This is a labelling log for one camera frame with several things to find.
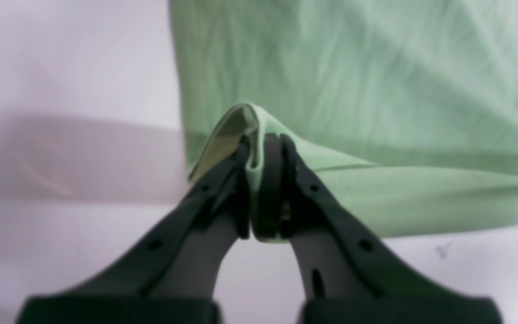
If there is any green polo t-shirt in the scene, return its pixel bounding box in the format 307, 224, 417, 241
170, 0, 518, 237

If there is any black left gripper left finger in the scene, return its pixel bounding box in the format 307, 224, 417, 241
17, 137, 250, 324

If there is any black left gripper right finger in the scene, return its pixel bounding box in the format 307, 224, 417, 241
252, 133, 502, 324

